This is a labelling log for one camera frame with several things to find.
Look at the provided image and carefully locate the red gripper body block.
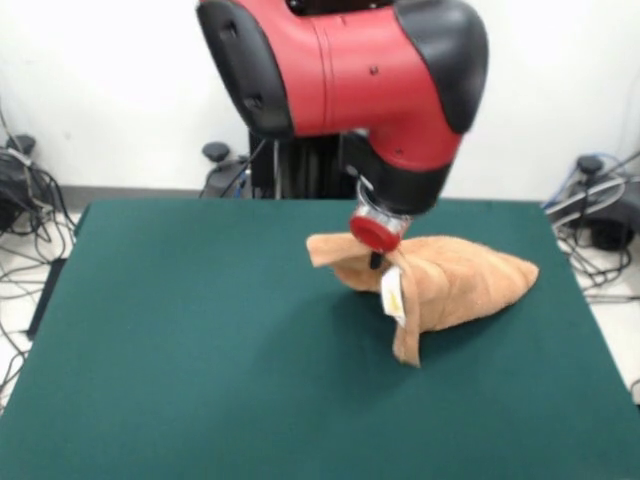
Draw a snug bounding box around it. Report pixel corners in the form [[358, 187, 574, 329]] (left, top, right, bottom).
[[348, 213, 404, 252]]

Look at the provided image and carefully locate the tan terry towel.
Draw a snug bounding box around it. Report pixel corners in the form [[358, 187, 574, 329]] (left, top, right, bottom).
[[305, 232, 541, 369]]

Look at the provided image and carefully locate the gray floor leg black knob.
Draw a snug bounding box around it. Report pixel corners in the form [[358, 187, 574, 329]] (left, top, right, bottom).
[[543, 153, 640, 252], [0, 133, 66, 236]]

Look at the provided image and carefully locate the dark green table cloth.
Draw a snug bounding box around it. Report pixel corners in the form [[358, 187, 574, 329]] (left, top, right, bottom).
[[0, 199, 639, 480]]

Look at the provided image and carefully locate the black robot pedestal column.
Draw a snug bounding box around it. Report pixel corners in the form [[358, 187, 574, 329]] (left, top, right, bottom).
[[247, 0, 401, 200]]

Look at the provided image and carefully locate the gray pedestal foot black knob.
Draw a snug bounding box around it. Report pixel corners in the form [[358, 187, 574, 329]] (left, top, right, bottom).
[[199, 142, 253, 199]]

